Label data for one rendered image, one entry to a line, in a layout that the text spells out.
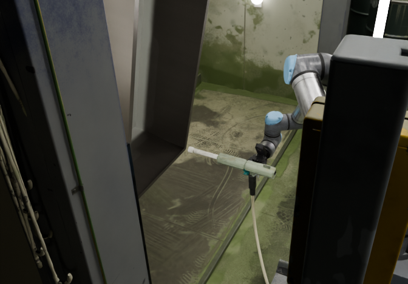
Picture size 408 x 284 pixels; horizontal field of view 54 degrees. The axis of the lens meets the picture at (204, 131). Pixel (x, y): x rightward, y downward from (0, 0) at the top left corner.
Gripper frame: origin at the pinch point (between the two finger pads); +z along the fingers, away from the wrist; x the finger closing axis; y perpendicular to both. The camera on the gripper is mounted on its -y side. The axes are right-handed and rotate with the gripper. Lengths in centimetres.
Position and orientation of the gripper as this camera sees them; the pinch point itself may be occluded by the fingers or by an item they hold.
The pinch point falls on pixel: (251, 172)
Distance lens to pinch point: 206.2
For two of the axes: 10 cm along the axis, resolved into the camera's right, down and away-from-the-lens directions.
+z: -4.5, 5.4, -7.1
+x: -8.9, -2.3, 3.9
